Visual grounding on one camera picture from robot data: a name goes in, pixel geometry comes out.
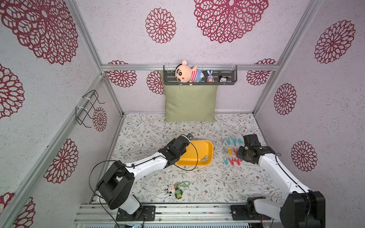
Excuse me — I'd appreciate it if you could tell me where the yellow plastic storage box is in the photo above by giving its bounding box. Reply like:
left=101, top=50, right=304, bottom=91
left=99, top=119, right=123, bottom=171
left=176, top=140, right=214, bottom=167

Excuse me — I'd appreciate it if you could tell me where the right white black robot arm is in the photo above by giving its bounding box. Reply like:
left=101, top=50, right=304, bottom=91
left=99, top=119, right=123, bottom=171
left=231, top=134, right=326, bottom=228

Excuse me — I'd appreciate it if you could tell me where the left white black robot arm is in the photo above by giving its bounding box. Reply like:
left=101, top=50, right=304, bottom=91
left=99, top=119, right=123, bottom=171
left=97, top=134, right=194, bottom=215

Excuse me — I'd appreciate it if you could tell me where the green square pillow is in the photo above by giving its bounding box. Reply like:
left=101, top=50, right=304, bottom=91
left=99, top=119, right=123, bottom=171
left=164, top=85, right=218, bottom=122

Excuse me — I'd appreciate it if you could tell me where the black white mouse figure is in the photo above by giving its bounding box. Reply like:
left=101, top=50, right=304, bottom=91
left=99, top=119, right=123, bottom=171
left=219, top=76, right=229, bottom=83

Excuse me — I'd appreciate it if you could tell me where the pink boy plush doll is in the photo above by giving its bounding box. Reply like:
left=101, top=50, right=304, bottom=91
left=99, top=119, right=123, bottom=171
left=175, top=60, right=204, bottom=85

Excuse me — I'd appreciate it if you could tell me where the small blue bunny figure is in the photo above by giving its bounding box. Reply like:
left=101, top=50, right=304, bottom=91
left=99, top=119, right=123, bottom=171
left=207, top=70, right=214, bottom=83

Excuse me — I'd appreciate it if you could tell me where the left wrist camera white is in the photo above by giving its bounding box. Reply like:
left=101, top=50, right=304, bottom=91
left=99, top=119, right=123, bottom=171
left=187, top=134, right=194, bottom=141

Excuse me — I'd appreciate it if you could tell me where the cow plush keychain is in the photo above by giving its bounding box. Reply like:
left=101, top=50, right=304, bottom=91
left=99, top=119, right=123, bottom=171
left=166, top=184, right=176, bottom=196

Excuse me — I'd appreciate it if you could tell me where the green toy keychain with chain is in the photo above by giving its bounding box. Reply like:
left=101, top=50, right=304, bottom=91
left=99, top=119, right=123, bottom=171
left=175, top=181, right=191, bottom=200

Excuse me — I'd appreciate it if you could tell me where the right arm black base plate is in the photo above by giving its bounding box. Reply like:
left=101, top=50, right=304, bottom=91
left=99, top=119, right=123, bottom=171
left=230, top=204, right=271, bottom=221

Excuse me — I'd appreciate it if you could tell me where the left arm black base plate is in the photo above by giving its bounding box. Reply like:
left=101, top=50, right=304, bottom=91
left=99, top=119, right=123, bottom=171
left=116, top=205, right=156, bottom=222

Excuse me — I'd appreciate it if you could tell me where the dark metal wall shelf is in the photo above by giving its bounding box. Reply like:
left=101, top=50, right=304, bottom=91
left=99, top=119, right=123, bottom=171
left=162, top=65, right=237, bottom=86

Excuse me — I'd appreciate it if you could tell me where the black wire wall rack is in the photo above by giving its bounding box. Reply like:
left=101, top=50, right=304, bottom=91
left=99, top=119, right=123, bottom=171
left=75, top=89, right=104, bottom=128

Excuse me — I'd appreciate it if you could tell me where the aluminium front rail frame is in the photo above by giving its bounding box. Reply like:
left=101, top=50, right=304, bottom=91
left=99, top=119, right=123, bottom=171
left=73, top=203, right=283, bottom=228

